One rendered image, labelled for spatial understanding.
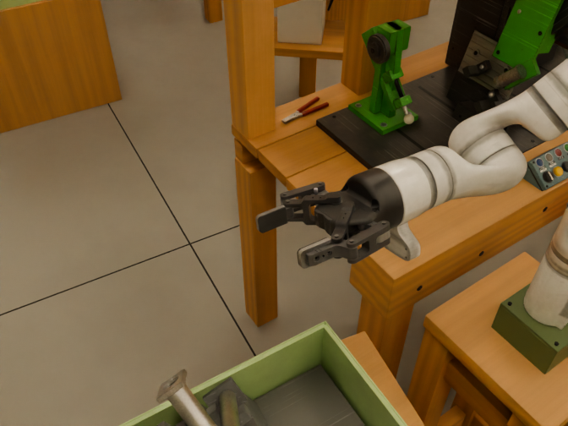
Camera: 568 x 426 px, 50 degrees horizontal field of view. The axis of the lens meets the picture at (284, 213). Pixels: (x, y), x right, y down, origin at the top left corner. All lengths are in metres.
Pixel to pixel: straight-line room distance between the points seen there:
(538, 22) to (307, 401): 1.07
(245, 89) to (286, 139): 0.20
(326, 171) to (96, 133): 1.92
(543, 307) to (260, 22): 0.89
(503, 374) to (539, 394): 0.07
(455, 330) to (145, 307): 1.41
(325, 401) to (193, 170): 1.94
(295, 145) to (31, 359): 1.29
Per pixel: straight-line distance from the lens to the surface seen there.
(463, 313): 1.37
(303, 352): 1.19
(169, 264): 2.56
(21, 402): 2.35
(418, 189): 0.72
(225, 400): 1.07
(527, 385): 1.31
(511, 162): 0.80
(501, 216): 1.52
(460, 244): 1.44
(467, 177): 0.77
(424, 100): 1.85
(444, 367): 1.42
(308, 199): 0.71
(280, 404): 1.21
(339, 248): 0.64
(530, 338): 1.30
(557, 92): 0.80
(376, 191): 0.69
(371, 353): 1.34
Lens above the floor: 1.91
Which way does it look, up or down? 44 degrees down
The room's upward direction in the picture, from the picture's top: straight up
